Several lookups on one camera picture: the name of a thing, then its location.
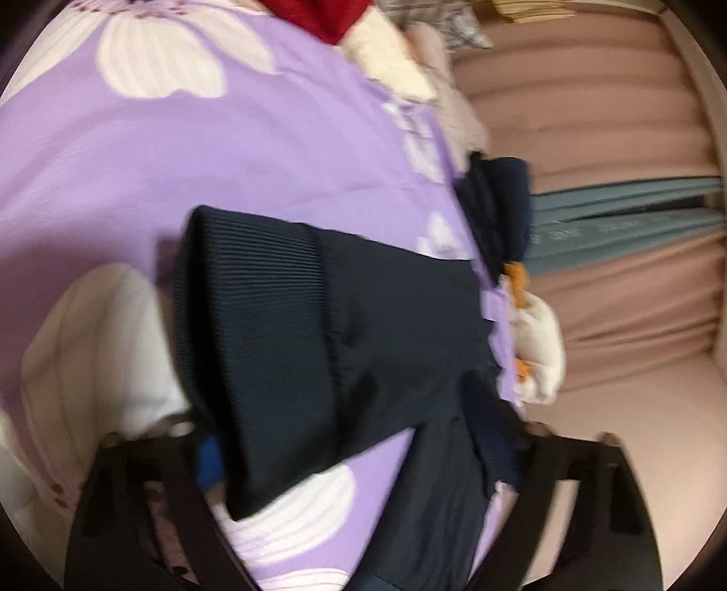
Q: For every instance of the white quilted blanket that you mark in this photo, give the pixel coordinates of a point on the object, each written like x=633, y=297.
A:
x=392, y=62

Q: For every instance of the teal lettered curtain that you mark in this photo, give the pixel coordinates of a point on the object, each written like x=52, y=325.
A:
x=625, y=227

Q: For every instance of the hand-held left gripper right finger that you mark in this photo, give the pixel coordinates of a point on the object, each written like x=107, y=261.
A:
x=545, y=483

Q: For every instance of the red cloth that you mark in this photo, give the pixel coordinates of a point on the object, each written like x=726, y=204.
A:
x=324, y=17

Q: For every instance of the pinkish grey duvet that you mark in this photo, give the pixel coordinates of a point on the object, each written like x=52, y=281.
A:
x=454, y=108

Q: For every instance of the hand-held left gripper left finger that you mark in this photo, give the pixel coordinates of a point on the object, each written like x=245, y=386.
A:
x=209, y=461

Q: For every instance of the white plush toy orange feet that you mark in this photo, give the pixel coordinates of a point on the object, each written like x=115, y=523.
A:
x=539, y=341

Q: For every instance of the folded navy clothes stack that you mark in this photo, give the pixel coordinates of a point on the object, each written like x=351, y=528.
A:
x=505, y=216

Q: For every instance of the pleated beige lampshade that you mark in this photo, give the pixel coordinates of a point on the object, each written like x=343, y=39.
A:
x=531, y=8

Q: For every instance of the plaid pillow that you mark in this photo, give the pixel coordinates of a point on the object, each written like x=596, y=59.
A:
x=463, y=25

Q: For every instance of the navy zip jacket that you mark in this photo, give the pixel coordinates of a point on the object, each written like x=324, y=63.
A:
x=284, y=341

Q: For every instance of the purple floral bedsheet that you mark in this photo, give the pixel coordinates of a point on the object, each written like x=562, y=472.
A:
x=227, y=153

